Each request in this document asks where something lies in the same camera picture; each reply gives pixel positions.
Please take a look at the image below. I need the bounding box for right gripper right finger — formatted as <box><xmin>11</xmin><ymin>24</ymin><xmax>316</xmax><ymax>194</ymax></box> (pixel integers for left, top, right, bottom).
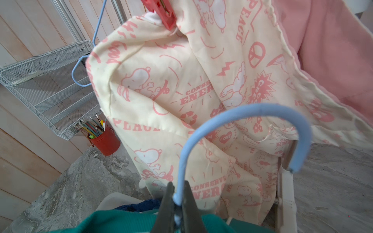
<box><xmin>181</xmin><ymin>181</ymin><xmax>207</xmax><ymax>233</ymax></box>

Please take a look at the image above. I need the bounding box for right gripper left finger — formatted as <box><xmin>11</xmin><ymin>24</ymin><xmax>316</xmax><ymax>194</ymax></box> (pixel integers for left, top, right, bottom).
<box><xmin>151</xmin><ymin>182</ymin><xmax>175</xmax><ymax>233</ymax></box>

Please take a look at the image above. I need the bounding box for blue red white jacket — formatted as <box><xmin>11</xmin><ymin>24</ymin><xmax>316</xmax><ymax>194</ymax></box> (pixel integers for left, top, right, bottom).
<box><xmin>115</xmin><ymin>199</ymin><xmax>161</xmax><ymax>213</ymax></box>

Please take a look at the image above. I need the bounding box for green jacket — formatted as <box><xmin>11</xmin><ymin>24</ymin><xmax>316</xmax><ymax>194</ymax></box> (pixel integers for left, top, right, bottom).
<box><xmin>56</xmin><ymin>210</ymin><xmax>272</xmax><ymax>233</ymax></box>

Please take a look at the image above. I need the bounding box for light blue hanger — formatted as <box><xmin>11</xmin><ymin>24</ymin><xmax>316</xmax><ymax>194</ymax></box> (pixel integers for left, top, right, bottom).
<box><xmin>71</xmin><ymin>0</ymin><xmax>107</xmax><ymax>87</ymax></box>
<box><xmin>173</xmin><ymin>103</ymin><xmax>312</xmax><ymax>206</ymax></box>

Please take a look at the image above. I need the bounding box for white plastic laundry basket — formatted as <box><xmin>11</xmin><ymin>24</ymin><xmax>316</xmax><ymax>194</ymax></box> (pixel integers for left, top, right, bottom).
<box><xmin>96</xmin><ymin>192</ymin><xmax>143</xmax><ymax>211</ymax></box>

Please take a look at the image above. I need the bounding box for white clothes rack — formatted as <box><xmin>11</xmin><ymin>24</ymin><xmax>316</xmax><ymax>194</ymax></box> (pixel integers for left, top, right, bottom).
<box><xmin>275</xmin><ymin>141</ymin><xmax>298</xmax><ymax>233</ymax></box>

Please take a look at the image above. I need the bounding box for red pencil cup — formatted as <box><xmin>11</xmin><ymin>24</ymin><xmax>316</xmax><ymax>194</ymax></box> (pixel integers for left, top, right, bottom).
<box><xmin>88</xmin><ymin>126</ymin><xmax>120</xmax><ymax>156</ymax></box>

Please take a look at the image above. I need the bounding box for cream pink print jacket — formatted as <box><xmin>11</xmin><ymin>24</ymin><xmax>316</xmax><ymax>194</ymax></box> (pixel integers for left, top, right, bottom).
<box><xmin>85</xmin><ymin>0</ymin><xmax>373</xmax><ymax>226</ymax></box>

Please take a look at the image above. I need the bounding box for red clothespin on cream jacket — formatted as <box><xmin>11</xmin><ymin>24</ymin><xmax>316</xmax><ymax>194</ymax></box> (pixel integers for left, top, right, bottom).
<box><xmin>141</xmin><ymin>0</ymin><xmax>177</xmax><ymax>31</ymax></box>

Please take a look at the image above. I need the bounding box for white wire shelf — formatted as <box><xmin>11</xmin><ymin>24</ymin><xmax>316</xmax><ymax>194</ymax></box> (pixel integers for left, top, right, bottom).
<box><xmin>1</xmin><ymin>40</ymin><xmax>101</xmax><ymax>140</ymax></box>

